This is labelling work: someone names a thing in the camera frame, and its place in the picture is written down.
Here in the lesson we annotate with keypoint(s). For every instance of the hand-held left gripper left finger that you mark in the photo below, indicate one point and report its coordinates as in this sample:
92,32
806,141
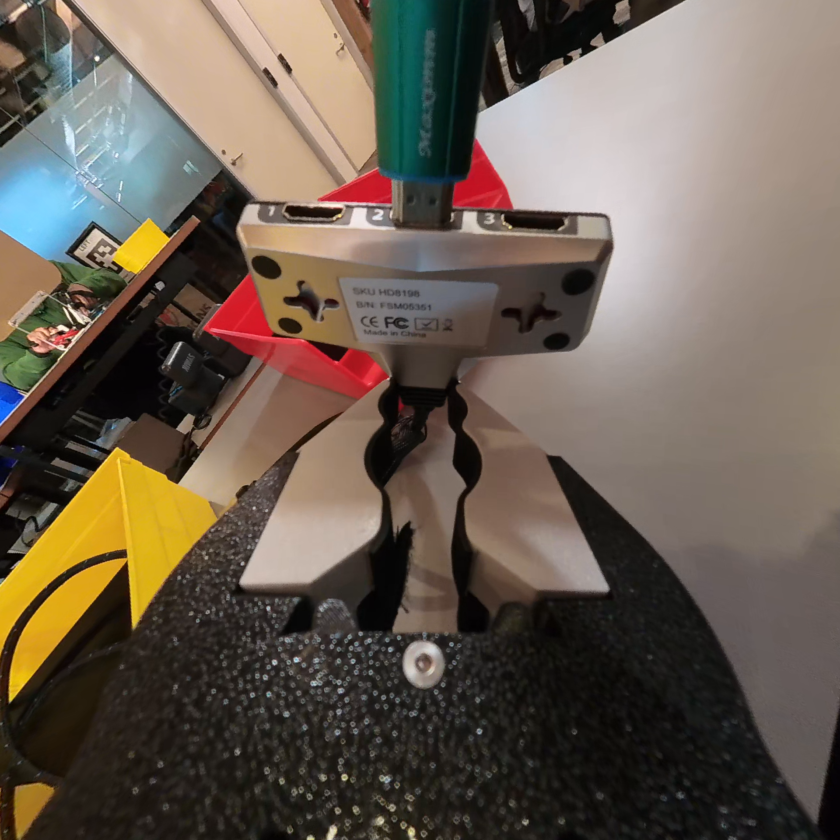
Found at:
315,525

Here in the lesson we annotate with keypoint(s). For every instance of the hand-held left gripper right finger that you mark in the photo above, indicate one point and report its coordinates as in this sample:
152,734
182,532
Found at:
531,525

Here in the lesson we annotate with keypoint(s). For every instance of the yellow plastic bin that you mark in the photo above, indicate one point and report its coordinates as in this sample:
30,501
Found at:
157,512

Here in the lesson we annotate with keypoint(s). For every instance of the red plastic bin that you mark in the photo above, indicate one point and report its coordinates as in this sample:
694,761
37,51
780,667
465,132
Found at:
295,367

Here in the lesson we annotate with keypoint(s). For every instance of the silver hdmi switch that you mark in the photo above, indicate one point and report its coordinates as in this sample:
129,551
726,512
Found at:
420,262

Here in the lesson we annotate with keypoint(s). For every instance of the black battery charger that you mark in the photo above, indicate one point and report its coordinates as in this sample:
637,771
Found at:
226,348
190,380

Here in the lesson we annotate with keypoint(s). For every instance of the wooden topped work table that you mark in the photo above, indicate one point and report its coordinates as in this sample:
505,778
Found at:
131,295

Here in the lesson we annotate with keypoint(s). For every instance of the black divider of yellow bin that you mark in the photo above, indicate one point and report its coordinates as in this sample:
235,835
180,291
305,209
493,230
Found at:
72,709

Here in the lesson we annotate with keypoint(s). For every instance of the blue plastic bin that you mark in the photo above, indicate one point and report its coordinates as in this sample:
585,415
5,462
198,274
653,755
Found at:
10,403

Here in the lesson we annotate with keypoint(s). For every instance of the small yellow bin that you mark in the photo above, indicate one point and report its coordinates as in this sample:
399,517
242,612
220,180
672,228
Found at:
141,246

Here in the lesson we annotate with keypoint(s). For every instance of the framed fiducial marker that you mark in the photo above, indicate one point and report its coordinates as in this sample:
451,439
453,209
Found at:
92,249

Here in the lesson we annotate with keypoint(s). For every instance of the cardboard panel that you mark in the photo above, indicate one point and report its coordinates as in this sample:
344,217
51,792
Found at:
26,275

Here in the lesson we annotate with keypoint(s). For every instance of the white wall cabinet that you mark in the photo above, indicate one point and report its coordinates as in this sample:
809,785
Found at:
197,65

